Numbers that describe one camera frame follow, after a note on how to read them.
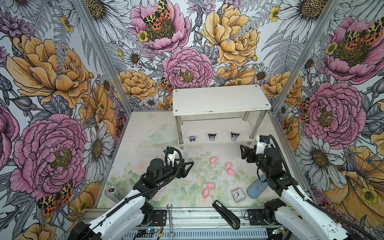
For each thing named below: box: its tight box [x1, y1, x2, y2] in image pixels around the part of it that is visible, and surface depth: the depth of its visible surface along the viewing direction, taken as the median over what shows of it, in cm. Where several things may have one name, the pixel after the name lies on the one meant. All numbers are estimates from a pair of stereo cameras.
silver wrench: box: [167, 203, 175, 239], surface depth 74 cm
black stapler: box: [212, 200, 241, 230], surface depth 73 cm
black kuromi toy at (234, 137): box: [231, 132, 240, 141], surface depth 95 cm
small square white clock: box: [231, 188, 246, 203], surface depth 81 cm
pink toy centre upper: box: [206, 182, 216, 190], surface depth 85 cm
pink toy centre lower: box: [203, 188, 210, 199], surface depth 83 cm
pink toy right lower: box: [226, 168, 236, 176], surface depth 91 cm
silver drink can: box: [104, 185, 122, 203], surface depth 71 cm
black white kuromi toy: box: [208, 133, 217, 142], surface depth 96 cm
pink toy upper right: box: [225, 161, 232, 170], surface depth 93 cm
